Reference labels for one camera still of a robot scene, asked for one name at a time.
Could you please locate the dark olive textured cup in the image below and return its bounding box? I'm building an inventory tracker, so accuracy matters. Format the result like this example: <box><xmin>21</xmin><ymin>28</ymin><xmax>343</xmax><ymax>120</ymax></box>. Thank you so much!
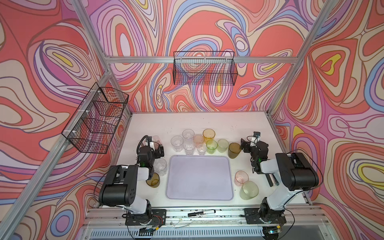
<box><xmin>228</xmin><ymin>143</ymin><xmax>242</xmax><ymax>159</ymax></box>

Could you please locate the pink transparent cup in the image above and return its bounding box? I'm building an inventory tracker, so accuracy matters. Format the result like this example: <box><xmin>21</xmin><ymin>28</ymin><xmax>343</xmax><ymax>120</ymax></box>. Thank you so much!
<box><xmin>234</xmin><ymin>171</ymin><xmax>249</xmax><ymax>187</ymax></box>

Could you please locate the pale green frosted large cup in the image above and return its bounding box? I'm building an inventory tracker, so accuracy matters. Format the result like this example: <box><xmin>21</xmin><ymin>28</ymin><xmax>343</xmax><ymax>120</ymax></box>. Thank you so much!
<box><xmin>240</xmin><ymin>181</ymin><xmax>259</xmax><ymax>200</ymax></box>

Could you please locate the bright green cup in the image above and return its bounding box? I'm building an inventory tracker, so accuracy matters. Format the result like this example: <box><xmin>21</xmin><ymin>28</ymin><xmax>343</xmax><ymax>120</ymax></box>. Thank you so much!
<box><xmin>206</xmin><ymin>140</ymin><xmax>218</xmax><ymax>155</ymax></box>

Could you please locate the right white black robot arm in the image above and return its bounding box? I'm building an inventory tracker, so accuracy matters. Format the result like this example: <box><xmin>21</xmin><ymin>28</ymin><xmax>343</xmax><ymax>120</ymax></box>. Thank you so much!
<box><xmin>241</xmin><ymin>139</ymin><xmax>320</xmax><ymax>218</ymax></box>

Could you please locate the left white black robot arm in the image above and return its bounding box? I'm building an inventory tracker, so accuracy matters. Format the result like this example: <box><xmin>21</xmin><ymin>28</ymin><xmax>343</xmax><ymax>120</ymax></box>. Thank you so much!
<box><xmin>98</xmin><ymin>135</ymin><xmax>164</xmax><ymax>219</ymax></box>

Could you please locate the clear cup near tray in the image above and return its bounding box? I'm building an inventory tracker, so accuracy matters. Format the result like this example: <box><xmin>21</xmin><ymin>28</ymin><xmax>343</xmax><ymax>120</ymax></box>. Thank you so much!
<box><xmin>154</xmin><ymin>159</ymin><xmax>168</xmax><ymax>176</ymax></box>

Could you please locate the lavender plastic tray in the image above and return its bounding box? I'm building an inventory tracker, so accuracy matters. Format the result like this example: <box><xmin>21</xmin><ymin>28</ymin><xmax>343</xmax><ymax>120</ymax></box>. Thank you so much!
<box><xmin>166</xmin><ymin>155</ymin><xmax>234</xmax><ymax>201</ymax></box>

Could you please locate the pink patterned card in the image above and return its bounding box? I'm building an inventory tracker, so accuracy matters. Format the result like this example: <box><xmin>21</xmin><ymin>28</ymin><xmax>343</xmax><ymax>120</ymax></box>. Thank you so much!
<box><xmin>152</xmin><ymin>135</ymin><xmax>162</xmax><ymax>145</ymax></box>

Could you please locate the dark amber cup left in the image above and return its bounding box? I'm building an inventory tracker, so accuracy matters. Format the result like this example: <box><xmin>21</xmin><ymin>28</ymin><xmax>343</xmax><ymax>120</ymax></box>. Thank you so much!
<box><xmin>146</xmin><ymin>173</ymin><xmax>160</xmax><ymax>188</ymax></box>

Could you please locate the clear cup back left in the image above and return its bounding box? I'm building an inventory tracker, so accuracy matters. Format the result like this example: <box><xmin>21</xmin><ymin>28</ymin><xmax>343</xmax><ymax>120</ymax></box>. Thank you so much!
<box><xmin>171</xmin><ymin>136</ymin><xmax>184</xmax><ymax>152</ymax></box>

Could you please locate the stapler black cream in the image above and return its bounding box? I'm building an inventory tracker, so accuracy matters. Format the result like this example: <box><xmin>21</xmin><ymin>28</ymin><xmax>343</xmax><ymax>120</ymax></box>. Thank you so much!
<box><xmin>266</xmin><ymin>174</ymin><xmax>280</xmax><ymax>187</ymax></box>

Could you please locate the clear cup front centre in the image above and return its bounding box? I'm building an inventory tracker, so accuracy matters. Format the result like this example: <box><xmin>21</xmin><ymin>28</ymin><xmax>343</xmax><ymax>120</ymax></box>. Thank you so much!
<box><xmin>183</xmin><ymin>141</ymin><xmax>196</xmax><ymax>156</ymax></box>

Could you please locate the clear cup back centre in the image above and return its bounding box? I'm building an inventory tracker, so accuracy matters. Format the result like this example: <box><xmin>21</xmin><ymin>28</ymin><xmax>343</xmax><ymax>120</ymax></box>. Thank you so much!
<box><xmin>182</xmin><ymin>129</ymin><xmax>195</xmax><ymax>143</ymax></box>

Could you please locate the yellow transparent cup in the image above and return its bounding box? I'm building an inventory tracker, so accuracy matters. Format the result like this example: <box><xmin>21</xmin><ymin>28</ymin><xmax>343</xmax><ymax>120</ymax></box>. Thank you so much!
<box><xmin>203</xmin><ymin>129</ymin><xmax>216</xmax><ymax>143</ymax></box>

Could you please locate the peach transparent cup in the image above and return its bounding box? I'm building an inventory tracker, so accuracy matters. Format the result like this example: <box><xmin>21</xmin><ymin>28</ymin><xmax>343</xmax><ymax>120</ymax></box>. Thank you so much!
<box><xmin>194</xmin><ymin>134</ymin><xmax>205</xmax><ymax>147</ymax></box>

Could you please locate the small clear cup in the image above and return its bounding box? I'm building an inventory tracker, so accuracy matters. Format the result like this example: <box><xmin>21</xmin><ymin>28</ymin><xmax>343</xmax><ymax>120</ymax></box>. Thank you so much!
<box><xmin>197</xmin><ymin>143</ymin><xmax>207</xmax><ymax>156</ymax></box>

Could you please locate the black white marker pen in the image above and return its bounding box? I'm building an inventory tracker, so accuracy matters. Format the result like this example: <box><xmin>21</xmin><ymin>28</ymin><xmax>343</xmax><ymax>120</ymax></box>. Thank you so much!
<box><xmin>188</xmin><ymin>210</ymin><xmax>216</xmax><ymax>218</ymax></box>

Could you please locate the black wire basket left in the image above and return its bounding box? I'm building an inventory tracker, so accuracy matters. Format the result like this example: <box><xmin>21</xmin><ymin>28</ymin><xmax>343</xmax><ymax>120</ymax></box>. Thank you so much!
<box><xmin>62</xmin><ymin>83</ymin><xmax>129</xmax><ymax>154</ymax></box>

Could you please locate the black wire basket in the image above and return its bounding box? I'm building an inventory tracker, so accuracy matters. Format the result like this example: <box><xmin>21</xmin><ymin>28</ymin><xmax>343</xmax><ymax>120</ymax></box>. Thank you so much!
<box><xmin>62</xmin><ymin>83</ymin><xmax>129</xmax><ymax>154</ymax></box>
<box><xmin>173</xmin><ymin>50</ymin><xmax>238</xmax><ymax>86</ymax></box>

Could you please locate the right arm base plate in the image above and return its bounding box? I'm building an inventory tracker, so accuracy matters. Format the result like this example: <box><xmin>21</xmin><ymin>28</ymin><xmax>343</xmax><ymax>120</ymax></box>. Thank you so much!
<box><xmin>242</xmin><ymin>208</ymin><xmax>287</xmax><ymax>225</ymax></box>

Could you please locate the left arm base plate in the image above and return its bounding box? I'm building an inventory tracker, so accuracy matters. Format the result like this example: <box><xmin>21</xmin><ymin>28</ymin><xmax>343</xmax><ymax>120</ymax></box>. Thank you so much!
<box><xmin>122</xmin><ymin>209</ymin><xmax>167</xmax><ymax>227</ymax></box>

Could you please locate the black wire basket back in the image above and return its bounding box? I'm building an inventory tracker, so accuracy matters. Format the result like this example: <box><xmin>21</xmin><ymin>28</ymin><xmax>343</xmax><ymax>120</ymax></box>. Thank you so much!
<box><xmin>173</xmin><ymin>50</ymin><xmax>238</xmax><ymax>86</ymax></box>

